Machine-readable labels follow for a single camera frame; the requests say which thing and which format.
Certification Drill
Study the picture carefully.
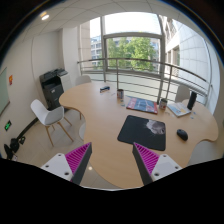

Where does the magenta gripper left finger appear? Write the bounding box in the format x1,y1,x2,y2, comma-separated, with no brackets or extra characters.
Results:
42,143,92,185

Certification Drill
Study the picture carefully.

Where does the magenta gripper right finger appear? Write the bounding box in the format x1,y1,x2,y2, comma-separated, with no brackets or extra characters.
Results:
132,143,181,185

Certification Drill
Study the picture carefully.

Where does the black mouse pad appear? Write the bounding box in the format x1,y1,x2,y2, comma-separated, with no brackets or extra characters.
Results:
117,115,166,151

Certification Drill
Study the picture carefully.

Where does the black computer mouse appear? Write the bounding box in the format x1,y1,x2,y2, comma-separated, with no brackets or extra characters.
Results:
177,129,188,141

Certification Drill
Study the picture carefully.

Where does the wooden curved table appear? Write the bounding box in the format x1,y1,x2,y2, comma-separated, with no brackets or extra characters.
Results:
59,82,218,189

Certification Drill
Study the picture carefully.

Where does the white chair with wooden legs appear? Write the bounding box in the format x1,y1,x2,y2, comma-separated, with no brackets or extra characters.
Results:
30,99,72,140

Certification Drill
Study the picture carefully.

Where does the white chair near right edge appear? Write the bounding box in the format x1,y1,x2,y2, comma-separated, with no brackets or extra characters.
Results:
188,140,224,165

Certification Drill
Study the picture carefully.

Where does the open white booklet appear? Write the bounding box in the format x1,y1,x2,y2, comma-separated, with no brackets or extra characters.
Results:
168,102,190,117

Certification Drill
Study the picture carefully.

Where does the red and blue book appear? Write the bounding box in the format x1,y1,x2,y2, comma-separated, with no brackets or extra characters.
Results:
126,97,158,114

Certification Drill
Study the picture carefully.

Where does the white printed mug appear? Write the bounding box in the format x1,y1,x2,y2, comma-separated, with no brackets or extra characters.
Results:
159,98,168,110

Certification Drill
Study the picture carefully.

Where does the green exit sign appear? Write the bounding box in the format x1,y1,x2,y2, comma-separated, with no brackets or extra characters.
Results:
4,120,12,131

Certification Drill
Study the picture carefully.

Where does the white chair at right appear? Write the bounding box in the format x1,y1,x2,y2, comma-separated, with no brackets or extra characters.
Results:
175,85,190,102

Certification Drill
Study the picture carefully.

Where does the dark printed mug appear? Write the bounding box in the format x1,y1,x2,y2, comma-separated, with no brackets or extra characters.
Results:
117,89,124,99

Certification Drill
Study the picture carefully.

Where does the black cylindrical speaker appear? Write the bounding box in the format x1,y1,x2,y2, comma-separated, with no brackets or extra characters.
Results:
187,91,197,110

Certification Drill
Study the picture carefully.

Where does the small black box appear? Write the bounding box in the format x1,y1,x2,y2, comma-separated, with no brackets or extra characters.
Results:
100,86,110,93

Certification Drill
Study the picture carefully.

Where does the black office printer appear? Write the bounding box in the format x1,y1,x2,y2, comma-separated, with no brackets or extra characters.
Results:
39,68,68,110

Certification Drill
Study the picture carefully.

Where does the white chair behind table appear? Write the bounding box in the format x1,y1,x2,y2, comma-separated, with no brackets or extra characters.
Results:
75,75,91,85

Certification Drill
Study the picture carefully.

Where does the metal window railing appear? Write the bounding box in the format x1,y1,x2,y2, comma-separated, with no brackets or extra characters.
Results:
78,58,211,104

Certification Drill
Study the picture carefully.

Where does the ceiling light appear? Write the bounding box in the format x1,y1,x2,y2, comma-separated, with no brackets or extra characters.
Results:
41,13,49,21

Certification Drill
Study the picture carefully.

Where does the whiteboard on left wall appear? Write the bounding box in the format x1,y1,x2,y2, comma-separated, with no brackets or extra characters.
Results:
0,69,10,115

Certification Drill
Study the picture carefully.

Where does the red wall sign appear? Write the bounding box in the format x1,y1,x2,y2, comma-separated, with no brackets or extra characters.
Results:
9,75,13,85

